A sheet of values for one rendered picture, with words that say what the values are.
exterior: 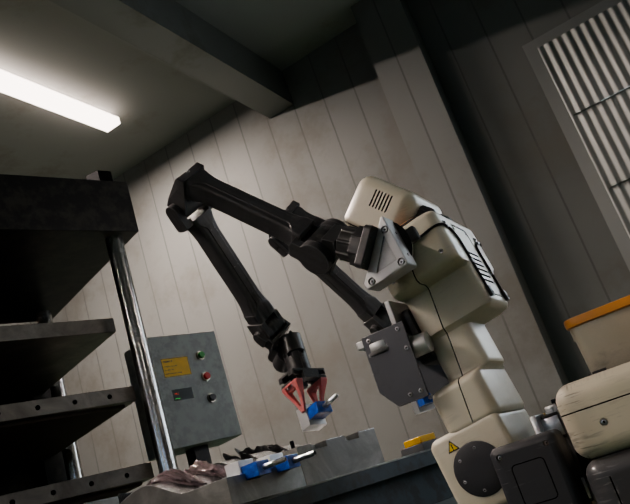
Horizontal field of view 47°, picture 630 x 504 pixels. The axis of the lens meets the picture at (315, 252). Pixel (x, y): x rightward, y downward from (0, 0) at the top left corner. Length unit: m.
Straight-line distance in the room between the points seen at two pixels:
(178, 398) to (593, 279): 2.37
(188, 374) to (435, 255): 1.39
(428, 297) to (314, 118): 3.47
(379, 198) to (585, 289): 2.62
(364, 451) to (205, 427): 0.93
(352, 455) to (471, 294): 0.53
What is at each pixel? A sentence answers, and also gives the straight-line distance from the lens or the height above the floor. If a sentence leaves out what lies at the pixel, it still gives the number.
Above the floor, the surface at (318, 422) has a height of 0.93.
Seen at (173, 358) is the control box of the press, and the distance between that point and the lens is 2.67.
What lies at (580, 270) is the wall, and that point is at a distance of 4.14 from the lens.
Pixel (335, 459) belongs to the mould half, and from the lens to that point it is 1.79.
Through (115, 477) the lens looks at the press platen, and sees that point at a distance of 2.40.
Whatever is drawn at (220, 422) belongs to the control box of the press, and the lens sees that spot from 2.69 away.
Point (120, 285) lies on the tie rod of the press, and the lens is 2.55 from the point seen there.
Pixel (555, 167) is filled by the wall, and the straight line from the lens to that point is 4.27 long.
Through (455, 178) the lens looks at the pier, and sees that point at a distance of 4.21.
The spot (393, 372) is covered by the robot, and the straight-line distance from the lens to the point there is 1.53.
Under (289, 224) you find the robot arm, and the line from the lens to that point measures 1.55.
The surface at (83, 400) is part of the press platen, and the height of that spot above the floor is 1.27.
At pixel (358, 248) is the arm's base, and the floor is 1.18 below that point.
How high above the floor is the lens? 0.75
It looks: 18 degrees up
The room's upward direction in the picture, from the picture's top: 18 degrees counter-clockwise
